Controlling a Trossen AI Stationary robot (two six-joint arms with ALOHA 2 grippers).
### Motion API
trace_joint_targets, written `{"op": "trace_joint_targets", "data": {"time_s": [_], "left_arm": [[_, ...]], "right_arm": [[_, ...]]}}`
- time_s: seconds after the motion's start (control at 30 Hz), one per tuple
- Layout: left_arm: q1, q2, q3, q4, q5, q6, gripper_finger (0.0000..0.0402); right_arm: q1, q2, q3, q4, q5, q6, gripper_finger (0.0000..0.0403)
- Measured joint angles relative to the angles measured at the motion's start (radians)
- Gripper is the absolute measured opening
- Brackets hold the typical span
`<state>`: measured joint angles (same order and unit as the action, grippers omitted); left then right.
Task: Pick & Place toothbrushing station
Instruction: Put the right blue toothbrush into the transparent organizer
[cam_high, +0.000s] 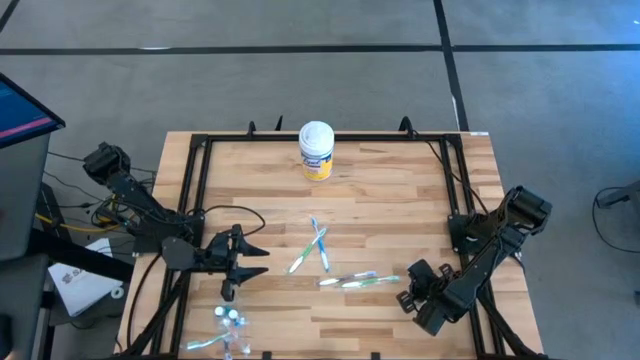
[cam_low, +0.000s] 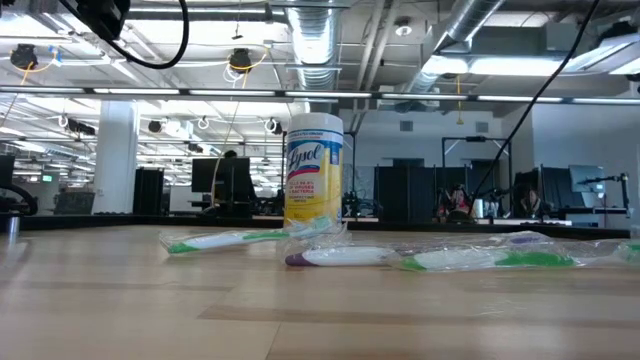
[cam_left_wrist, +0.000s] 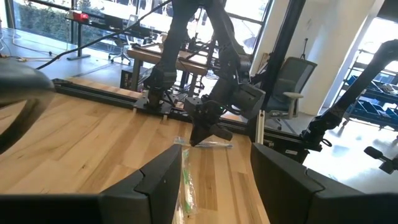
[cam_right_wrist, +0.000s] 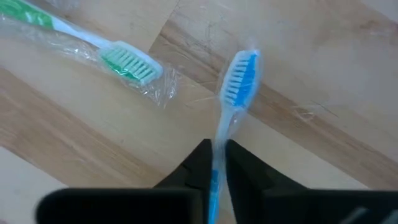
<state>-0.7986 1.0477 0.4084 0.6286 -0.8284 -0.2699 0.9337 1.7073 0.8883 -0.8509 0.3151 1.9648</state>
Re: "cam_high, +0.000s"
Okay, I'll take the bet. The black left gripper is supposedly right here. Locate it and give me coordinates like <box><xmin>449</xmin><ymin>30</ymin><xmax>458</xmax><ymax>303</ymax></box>
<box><xmin>197</xmin><ymin>223</ymin><xmax>271</xmax><ymax>302</ymax></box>

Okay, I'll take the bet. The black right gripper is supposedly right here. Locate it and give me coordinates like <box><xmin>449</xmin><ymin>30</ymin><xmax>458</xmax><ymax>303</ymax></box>
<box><xmin>396</xmin><ymin>258</ymin><xmax>454</xmax><ymax>314</ymax></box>

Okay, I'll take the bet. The green white toothbrush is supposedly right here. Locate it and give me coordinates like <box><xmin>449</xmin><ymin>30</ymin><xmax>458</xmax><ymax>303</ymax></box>
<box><xmin>339</xmin><ymin>274</ymin><xmax>402</xmax><ymax>290</ymax></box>
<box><xmin>286</xmin><ymin>227</ymin><xmax>329</xmax><ymax>276</ymax></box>
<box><xmin>183</xmin><ymin>331</ymin><xmax>235</xmax><ymax>352</ymax></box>

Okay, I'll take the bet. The blue white toothbrush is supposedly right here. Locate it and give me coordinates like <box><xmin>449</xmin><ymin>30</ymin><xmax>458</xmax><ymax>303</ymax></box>
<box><xmin>221</xmin><ymin>319</ymin><xmax>236</xmax><ymax>360</ymax></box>
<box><xmin>310</xmin><ymin>216</ymin><xmax>332</xmax><ymax>274</ymax></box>

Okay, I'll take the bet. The purple white wrapped toothbrush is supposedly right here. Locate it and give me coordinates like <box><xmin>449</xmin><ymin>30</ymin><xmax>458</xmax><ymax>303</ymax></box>
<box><xmin>316</xmin><ymin>270</ymin><xmax>380</xmax><ymax>288</ymax></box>

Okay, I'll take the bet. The clear acrylic organizer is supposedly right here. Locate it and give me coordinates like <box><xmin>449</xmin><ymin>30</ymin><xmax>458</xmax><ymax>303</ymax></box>
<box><xmin>212</xmin><ymin>302</ymin><xmax>252</xmax><ymax>360</ymax></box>

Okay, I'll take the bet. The yellow Lysol wipes canister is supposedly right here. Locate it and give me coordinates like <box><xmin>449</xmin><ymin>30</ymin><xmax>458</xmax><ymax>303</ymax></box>
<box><xmin>298</xmin><ymin>120</ymin><xmax>336</xmax><ymax>182</ymax></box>

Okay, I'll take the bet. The white paper box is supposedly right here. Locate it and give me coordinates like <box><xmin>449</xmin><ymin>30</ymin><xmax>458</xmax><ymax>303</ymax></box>
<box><xmin>47</xmin><ymin>237</ymin><xmax>125</xmax><ymax>319</ymax></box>

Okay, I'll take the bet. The grey stand leg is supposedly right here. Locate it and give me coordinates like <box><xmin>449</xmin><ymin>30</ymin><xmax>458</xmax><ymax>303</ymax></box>
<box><xmin>594</xmin><ymin>178</ymin><xmax>640</xmax><ymax>211</ymax></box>

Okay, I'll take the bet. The black side desk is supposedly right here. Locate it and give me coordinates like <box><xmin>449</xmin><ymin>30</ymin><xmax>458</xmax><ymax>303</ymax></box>
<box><xmin>0</xmin><ymin>227</ymin><xmax>136</xmax><ymax>360</ymax></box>

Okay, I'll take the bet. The blue screen monitor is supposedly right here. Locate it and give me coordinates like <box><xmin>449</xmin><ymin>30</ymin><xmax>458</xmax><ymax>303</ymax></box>
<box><xmin>0</xmin><ymin>72</ymin><xmax>67</xmax><ymax>150</ymax></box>

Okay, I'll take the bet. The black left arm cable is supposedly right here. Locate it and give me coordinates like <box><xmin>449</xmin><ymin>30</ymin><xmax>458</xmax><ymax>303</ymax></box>
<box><xmin>202</xmin><ymin>203</ymin><xmax>267</xmax><ymax>239</ymax></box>

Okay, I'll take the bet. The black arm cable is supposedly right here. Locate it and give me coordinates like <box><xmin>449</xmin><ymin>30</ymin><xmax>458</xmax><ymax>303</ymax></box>
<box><xmin>202</xmin><ymin>203</ymin><xmax>267</xmax><ymax>239</ymax></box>
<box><xmin>410</xmin><ymin>130</ymin><xmax>491</xmax><ymax>216</ymax></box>

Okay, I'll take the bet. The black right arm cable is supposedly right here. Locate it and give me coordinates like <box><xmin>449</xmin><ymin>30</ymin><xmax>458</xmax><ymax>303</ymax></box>
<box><xmin>410</xmin><ymin>130</ymin><xmax>491</xmax><ymax>216</ymax></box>

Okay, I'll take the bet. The black table frame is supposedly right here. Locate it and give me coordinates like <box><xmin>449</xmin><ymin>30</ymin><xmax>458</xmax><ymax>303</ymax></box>
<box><xmin>119</xmin><ymin>118</ymin><xmax>546</xmax><ymax>360</ymax></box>

